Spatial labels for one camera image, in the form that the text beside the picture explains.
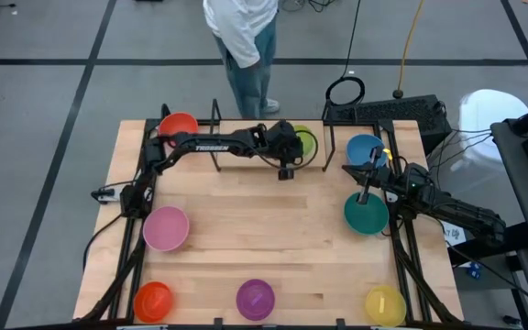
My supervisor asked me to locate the yellow floor cable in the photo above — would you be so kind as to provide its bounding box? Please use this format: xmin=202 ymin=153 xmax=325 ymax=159
xmin=391 ymin=0 xmax=426 ymax=100

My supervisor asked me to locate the long thin black cable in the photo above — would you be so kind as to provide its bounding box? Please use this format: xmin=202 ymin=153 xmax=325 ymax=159
xmin=446 ymin=245 xmax=528 ymax=315

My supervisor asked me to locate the white paper sheet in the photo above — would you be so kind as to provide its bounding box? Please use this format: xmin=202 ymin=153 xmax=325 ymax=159
xmin=442 ymin=222 xmax=468 ymax=248

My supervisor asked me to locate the white power adapter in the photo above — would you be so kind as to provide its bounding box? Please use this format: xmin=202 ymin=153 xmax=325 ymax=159
xmin=91 ymin=186 xmax=122 ymax=204

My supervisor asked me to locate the person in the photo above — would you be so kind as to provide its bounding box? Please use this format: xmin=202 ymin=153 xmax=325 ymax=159
xmin=202 ymin=0 xmax=281 ymax=119

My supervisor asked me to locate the small purple translucent bowl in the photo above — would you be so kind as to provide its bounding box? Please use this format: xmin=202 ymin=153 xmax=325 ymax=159
xmin=235 ymin=278 xmax=277 ymax=322

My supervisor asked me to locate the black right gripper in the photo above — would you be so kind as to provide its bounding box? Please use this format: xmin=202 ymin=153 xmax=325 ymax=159
xmin=342 ymin=146 xmax=405 ymax=205

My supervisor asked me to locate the small orange translucent bowl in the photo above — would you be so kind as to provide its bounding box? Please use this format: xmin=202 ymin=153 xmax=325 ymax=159
xmin=133 ymin=280 xmax=175 ymax=325

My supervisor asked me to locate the large teal bowl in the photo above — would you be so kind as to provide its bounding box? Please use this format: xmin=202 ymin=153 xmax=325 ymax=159
xmin=343 ymin=191 xmax=391 ymax=237

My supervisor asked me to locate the black metal rig frame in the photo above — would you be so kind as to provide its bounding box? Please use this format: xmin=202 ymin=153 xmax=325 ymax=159
xmin=73 ymin=116 xmax=465 ymax=330

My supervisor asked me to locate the small yellow translucent bowl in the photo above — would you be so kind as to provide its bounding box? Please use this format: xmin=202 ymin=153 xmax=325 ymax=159
xmin=365 ymin=284 xmax=408 ymax=328

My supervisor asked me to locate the large blue bowl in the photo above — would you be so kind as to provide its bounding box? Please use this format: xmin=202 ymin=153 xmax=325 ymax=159
xmin=346 ymin=133 xmax=389 ymax=169

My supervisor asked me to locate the large coral red bowl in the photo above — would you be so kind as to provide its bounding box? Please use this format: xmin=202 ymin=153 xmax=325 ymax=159
xmin=158 ymin=111 xmax=200 ymax=148

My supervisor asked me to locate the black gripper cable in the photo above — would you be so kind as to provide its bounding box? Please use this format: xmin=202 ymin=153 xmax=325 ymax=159
xmin=245 ymin=129 xmax=320 ymax=171

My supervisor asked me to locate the small green translucent bowl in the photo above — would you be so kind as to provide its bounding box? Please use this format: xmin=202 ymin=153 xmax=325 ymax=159
xmin=292 ymin=124 xmax=317 ymax=159

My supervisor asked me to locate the coiled black floor cable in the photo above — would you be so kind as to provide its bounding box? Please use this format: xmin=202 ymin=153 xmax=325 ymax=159
xmin=324 ymin=0 xmax=367 ymax=107

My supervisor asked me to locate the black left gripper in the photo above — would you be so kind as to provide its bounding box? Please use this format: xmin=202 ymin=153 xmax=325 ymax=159
xmin=258 ymin=119 xmax=304 ymax=181

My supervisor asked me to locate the large pink bowl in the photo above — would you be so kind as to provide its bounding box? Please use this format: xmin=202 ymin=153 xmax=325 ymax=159
xmin=142 ymin=205 xmax=191 ymax=253

